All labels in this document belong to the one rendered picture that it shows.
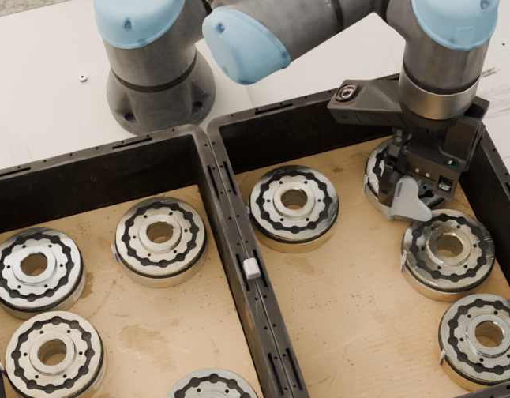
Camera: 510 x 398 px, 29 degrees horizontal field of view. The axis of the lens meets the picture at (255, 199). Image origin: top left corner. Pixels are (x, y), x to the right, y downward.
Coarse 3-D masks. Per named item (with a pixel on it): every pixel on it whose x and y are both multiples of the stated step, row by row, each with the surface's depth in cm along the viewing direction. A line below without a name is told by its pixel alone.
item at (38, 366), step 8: (40, 336) 104; (48, 336) 104; (56, 336) 104; (64, 336) 104; (32, 344) 104; (40, 344) 104; (64, 344) 104; (72, 344) 104; (32, 352) 103; (72, 352) 103; (32, 360) 103; (64, 360) 103; (72, 360) 103; (40, 368) 102; (48, 368) 102; (56, 368) 102; (64, 368) 102
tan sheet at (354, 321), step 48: (240, 192) 118; (336, 192) 118; (336, 240) 114; (384, 240) 114; (288, 288) 111; (336, 288) 111; (384, 288) 111; (336, 336) 108; (384, 336) 107; (432, 336) 107; (480, 336) 107; (336, 384) 105; (384, 384) 105; (432, 384) 104
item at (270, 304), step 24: (312, 96) 113; (216, 120) 111; (240, 120) 111; (216, 144) 109; (504, 168) 107; (504, 192) 106; (240, 216) 104; (264, 288) 100; (288, 336) 97; (288, 360) 95; (504, 384) 94
